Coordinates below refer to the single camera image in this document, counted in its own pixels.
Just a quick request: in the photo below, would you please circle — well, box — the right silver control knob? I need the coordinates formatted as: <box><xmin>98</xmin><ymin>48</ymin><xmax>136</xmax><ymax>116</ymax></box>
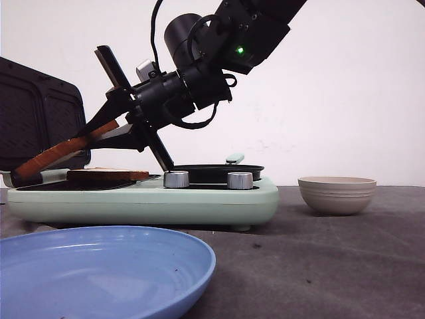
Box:
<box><xmin>227</xmin><ymin>171</ymin><xmax>254</xmax><ymax>190</ymax></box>

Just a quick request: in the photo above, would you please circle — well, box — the beige ribbed ceramic bowl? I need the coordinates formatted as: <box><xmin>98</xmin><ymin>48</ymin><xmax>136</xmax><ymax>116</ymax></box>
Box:
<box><xmin>298</xmin><ymin>176</ymin><xmax>377</xmax><ymax>215</ymax></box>

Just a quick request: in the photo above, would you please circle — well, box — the toast bread slice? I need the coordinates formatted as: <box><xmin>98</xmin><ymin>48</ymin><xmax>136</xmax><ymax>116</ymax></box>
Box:
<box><xmin>66</xmin><ymin>167</ymin><xmax>149</xmax><ymax>181</ymax></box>
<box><xmin>13</xmin><ymin>120</ymin><xmax>118</xmax><ymax>179</ymax></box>

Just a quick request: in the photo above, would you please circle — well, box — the mint green breakfast maker base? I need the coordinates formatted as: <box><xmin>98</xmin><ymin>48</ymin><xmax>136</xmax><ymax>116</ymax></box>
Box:
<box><xmin>6</xmin><ymin>175</ymin><xmax>280</xmax><ymax>230</ymax></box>

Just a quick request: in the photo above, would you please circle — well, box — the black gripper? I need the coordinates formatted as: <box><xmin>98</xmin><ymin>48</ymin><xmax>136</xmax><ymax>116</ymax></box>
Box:
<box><xmin>10</xmin><ymin>45</ymin><xmax>183</xmax><ymax>187</ymax></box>

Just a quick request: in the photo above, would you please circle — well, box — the left silver control knob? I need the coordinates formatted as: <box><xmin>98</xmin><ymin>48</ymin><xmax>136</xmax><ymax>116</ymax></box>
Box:
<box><xmin>163</xmin><ymin>171</ymin><xmax>190</xmax><ymax>189</ymax></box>

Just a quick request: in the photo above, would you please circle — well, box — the silver control knob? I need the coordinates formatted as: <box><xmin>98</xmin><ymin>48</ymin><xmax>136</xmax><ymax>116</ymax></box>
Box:
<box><xmin>227</xmin><ymin>171</ymin><xmax>254</xmax><ymax>190</ymax></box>
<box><xmin>163</xmin><ymin>171</ymin><xmax>190</xmax><ymax>189</ymax></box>

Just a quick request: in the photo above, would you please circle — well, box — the blue plastic plate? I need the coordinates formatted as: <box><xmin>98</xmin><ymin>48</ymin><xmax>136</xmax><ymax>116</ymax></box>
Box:
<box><xmin>1</xmin><ymin>226</ymin><xmax>216</xmax><ymax>318</ymax></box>

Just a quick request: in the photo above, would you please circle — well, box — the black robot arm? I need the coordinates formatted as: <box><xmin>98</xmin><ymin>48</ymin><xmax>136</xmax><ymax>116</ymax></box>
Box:
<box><xmin>10</xmin><ymin>1</ymin><xmax>303</xmax><ymax>187</ymax></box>

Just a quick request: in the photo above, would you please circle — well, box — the black frying pan green handle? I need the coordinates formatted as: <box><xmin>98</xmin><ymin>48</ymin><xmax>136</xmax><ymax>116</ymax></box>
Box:
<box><xmin>171</xmin><ymin>152</ymin><xmax>264</xmax><ymax>183</ymax></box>

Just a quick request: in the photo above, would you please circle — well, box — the grey table cloth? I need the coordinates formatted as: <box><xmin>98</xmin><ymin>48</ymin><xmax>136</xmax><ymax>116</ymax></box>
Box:
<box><xmin>1</xmin><ymin>186</ymin><xmax>424</xmax><ymax>318</ymax></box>

